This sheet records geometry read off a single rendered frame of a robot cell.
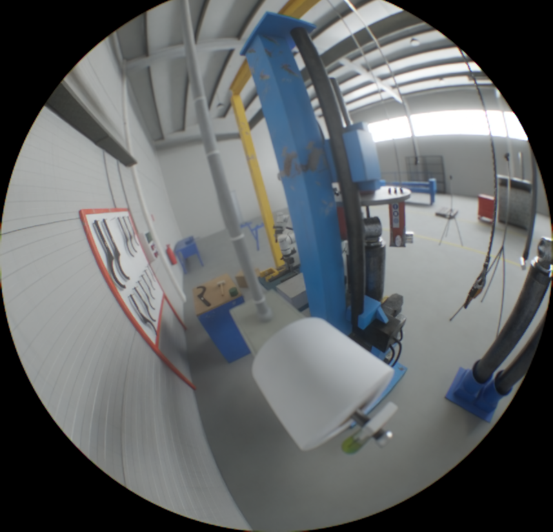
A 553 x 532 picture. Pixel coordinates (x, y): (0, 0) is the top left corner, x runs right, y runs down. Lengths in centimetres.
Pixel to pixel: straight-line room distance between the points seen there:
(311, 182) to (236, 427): 225
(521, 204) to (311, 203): 852
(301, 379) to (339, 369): 7
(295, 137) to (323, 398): 82
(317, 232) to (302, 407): 67
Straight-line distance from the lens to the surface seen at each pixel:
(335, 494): 202
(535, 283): 155
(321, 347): 39
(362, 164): 75
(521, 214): 887
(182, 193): 1143
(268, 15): 105
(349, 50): 616
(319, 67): 95
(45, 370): 112
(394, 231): 121
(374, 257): 125
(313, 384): 35
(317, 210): 80
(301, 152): 78
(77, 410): 117
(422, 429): 217
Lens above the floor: 198
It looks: 22 degrees down
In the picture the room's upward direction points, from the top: 15 degrees counter-clockwise
